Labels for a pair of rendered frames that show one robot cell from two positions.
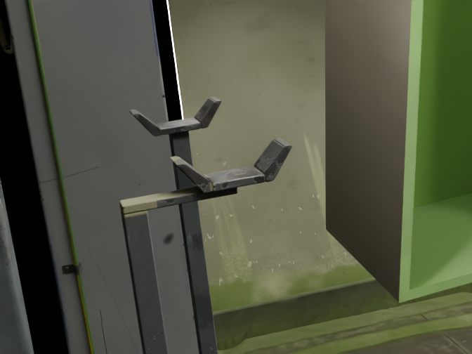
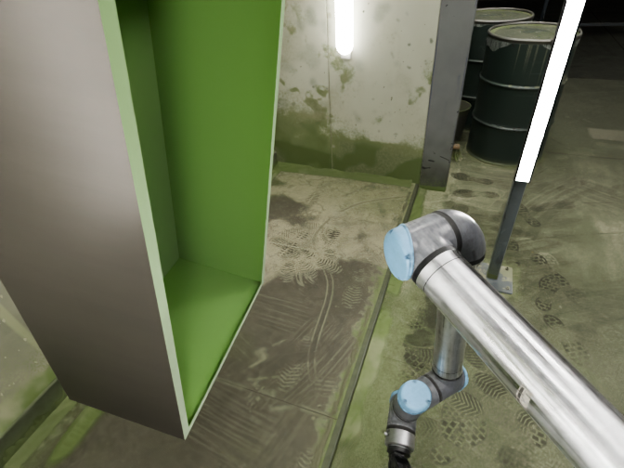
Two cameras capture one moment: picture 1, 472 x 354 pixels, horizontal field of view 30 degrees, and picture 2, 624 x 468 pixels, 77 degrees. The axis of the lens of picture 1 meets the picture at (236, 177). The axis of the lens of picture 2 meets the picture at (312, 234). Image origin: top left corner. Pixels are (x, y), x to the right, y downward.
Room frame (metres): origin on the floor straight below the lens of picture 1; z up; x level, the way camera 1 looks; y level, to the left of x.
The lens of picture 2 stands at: (1.12, -0.13, 1.52)
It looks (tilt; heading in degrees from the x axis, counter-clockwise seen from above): 38 degrees down; 307
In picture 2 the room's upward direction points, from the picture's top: 5 degrees counter-clockwise
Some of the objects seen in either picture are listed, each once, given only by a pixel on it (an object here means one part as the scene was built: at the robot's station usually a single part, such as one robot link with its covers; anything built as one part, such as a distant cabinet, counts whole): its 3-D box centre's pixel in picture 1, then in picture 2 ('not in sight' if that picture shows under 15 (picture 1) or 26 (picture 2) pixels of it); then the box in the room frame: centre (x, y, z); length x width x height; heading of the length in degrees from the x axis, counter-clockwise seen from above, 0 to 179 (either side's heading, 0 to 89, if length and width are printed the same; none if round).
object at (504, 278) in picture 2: not in sight; (491, 277); (1.25, -1.85, 0.01); 0.20 x 0.20 x 0.01; 13
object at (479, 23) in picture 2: not in sight; (483, 71); (1.92, -3.90, 0.44); 0.59 x 0.58 x 0.89; 4
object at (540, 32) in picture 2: not in sight; (532, 32); (1.54, -3.37, 0.86); 0.54 x 0.54 x 0.01
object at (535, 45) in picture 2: not in sight; (516, 96); (1.54, -3.36, 0.44); 0.59 x 0.58 x 0.89; 117
